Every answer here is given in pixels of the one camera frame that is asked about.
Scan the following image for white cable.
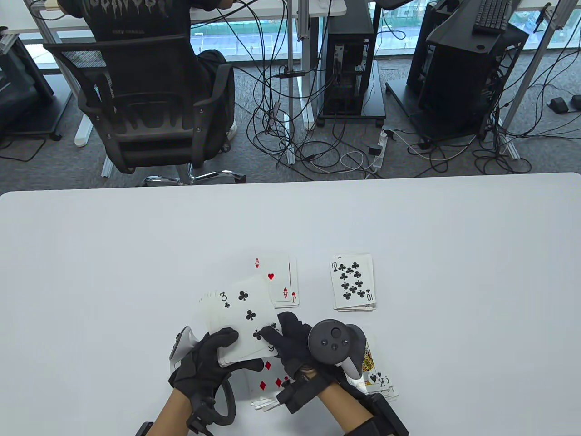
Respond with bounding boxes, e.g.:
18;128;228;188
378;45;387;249
340;151;378;173

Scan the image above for person's right hand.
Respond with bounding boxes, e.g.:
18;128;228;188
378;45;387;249
261;312;366;395

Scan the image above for black computer tower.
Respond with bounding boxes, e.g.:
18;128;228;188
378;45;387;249
406;0;459;96
323;0;377;116

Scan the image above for person's right forearm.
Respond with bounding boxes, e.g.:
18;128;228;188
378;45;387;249
315;381;377;436

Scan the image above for large black computer case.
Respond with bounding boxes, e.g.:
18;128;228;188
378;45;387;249
417;20;530;139

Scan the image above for black wrist strap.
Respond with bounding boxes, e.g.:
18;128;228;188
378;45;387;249
343;418;379;436

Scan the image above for black equipment cart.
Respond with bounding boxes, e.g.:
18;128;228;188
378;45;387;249
0;26;64;142

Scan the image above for single red heart playing card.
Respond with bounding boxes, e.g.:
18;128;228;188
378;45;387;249
253;254;291;302

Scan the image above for black clubs playing card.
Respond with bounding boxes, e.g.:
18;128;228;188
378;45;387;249
330;254;376;309
218;276;278;359

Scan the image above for person's left hand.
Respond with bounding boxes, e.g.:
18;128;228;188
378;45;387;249
169;328;265;401

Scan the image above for white power strip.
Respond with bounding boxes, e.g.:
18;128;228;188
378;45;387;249
372;129;396;172

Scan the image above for black mesh office chair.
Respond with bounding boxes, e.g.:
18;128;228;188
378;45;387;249
43;34;248;187

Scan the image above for aluminium frame leg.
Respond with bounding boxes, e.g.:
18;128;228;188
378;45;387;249
498;2;563;160
25;0;116;178

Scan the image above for red diamonds playing card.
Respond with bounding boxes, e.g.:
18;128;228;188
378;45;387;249
245;357;291;400
251;396;284;412

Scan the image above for black wheeled computer stand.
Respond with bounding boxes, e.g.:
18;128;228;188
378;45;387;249
317;59;387;128

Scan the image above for tangle of black cables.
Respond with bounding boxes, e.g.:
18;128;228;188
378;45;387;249
245;0;378;175
394;102;581;175

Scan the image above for spades face playing card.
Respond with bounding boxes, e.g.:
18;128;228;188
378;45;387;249
361;338;392;393

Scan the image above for black keyboard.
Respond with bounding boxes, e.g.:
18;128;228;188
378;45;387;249
473;0;523;35

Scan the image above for person's left forearm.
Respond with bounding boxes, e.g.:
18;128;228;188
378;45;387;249
152;388;196;436

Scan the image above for deck of playing cards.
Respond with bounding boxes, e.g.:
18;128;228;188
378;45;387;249
197;276;278;366

